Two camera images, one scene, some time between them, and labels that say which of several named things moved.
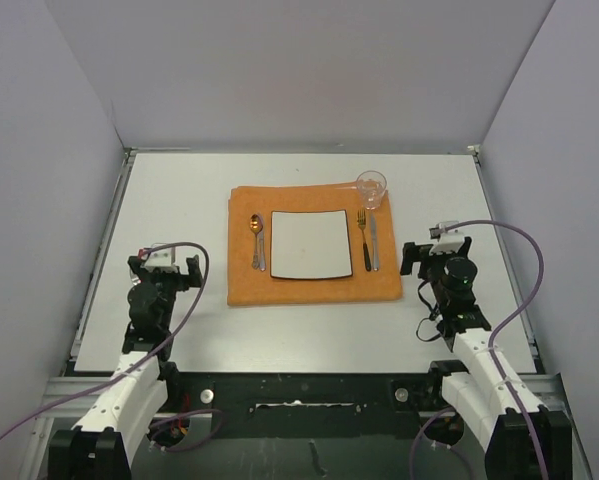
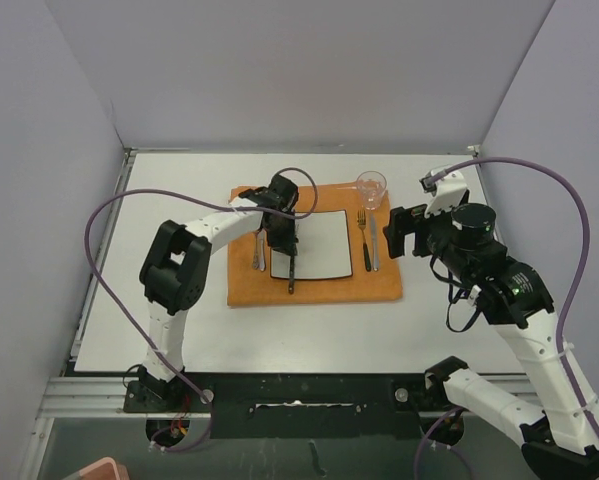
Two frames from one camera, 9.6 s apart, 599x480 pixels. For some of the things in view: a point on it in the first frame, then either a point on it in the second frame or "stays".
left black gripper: [184, 280] -> [286, 242]
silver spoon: [262, 258] stays
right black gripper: [421, 253] -> [408, 220]
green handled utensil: [362, 222] stays
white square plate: [310, 245] stays
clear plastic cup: [371, 184] stays
